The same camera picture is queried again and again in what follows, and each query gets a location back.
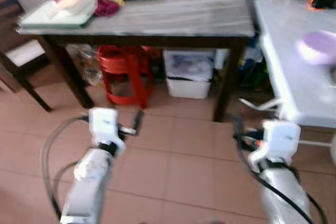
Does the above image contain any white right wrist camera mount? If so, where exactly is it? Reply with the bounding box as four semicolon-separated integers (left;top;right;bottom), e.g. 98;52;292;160
249;120;301;171

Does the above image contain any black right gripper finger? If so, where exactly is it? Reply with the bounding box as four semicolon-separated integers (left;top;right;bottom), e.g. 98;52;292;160
230;113;245;138

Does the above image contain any wide purple plastic bowl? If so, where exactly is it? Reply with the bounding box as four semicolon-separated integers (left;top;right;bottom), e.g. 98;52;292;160
296;30;336;66

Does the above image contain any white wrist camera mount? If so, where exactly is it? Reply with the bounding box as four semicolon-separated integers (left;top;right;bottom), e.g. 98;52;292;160
249;120;301;171
88;107;120;147

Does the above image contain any clear bag of bread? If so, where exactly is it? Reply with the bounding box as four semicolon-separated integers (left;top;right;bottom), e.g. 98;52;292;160
49;0;97;20

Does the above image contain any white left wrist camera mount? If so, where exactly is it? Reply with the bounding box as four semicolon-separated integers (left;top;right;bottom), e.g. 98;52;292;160
88;107;120;147

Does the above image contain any pale green tray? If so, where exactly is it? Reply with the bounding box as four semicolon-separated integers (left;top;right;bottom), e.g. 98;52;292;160
19;0;98;30

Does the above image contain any clear plastic bag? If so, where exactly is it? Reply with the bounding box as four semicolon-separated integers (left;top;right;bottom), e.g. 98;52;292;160
67;44;104;87

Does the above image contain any dark wooden chair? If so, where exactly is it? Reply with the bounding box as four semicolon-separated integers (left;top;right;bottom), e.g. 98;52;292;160
0;0;54;113

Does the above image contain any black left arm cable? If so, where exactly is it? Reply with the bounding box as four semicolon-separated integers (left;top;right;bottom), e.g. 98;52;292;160
40;115;91;220

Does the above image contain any red plastic stool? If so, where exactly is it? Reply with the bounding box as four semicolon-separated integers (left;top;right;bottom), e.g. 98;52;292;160
97;45;156;109

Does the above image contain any dark table with marble top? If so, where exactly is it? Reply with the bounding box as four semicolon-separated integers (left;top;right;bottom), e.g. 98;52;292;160
17;0;256;123

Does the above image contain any white plastic storage bin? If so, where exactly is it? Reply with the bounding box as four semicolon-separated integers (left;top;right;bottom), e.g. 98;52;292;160
163;49;216;100

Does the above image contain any white folding table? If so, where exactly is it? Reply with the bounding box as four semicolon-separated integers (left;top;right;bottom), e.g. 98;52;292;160
239;0;336;149

